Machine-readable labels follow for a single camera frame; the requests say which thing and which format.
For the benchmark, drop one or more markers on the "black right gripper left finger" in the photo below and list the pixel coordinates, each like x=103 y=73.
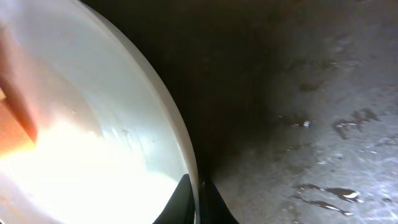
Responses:
x=180 y=209

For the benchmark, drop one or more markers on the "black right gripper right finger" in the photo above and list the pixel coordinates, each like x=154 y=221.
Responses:
x=213 y=209

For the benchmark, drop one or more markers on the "white deep plate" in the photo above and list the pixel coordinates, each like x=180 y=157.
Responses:
x=111 y=143

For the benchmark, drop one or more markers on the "green and yellow sponge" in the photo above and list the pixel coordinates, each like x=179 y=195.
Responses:
x=18 y=129

